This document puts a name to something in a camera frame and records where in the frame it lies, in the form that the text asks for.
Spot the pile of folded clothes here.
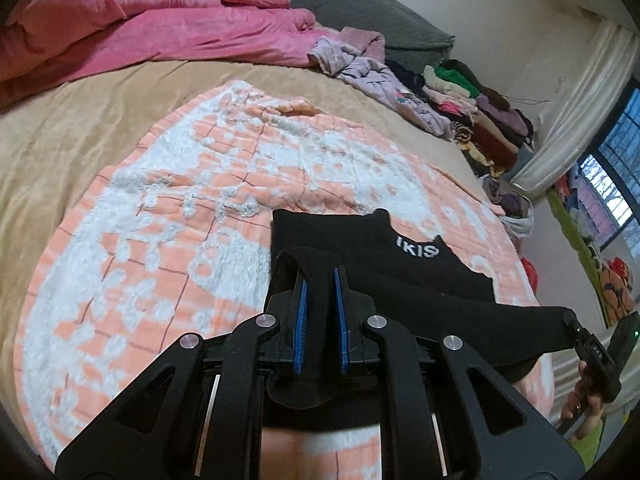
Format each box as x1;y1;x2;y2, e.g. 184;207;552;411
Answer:
387;58;535;179

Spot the pink quilt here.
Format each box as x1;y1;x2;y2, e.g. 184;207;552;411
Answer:
1;0;326;107

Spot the orange black patterned fabric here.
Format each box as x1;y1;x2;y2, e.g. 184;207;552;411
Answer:
599;257;636;326

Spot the red plastic bag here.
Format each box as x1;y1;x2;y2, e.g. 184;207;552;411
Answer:
521;258;539;292

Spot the right hand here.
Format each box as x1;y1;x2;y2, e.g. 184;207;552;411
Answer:
561;361;604;442

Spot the lilac crumpled garment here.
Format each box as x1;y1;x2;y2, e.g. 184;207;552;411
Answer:
308;27;450;139

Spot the window with bars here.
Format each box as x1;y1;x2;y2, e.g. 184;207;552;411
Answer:
552;78;639;263

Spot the black IKISS shirt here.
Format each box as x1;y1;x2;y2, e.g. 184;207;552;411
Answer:
259;207;582;430

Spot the white curtain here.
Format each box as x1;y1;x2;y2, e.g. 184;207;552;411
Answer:
512;20;639;198

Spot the grey headboard cover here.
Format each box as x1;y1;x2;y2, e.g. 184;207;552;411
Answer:
291;0;454;73

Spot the orange white plaid blanket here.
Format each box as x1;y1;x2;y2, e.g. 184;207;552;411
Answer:
14;81;535;465

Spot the green fabric strip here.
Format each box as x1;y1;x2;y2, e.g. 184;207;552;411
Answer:
546;188;613;328

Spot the white bag of clothes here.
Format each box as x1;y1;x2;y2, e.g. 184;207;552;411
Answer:
482;176;535;240

